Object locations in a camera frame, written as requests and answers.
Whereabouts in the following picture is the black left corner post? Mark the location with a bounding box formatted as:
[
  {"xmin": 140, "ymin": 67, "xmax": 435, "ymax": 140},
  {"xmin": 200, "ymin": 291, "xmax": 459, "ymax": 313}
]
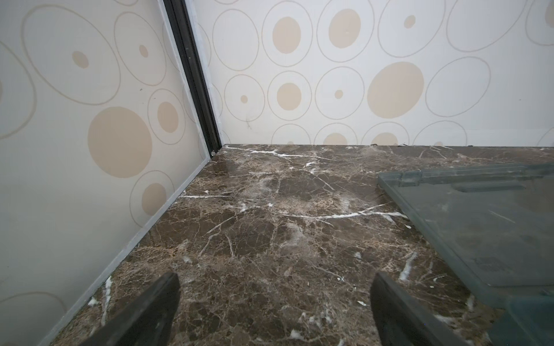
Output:
[{"xmin": 163, "ymin": 0, "xmax": 222, "ymax": 157}]

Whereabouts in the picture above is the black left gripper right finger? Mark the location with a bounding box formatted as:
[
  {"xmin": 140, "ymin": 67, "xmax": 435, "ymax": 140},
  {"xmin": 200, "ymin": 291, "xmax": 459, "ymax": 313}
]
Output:
[{"xmin": 370, "ymin": 272, "xmax": 466, "ymax": 345}]

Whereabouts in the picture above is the clear plastic organizer box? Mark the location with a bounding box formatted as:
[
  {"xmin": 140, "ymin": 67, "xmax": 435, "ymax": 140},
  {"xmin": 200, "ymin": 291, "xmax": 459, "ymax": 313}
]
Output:
[{"xmin": 378, "ymin": 164, "xmax": 553, "ymax": 345}]

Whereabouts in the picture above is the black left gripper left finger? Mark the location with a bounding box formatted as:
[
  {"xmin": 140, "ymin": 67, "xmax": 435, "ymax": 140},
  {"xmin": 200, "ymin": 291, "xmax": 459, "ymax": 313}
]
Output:
[{"xmin": 82, "ymin": 272, "xmax": 180, "ymax": 345}]

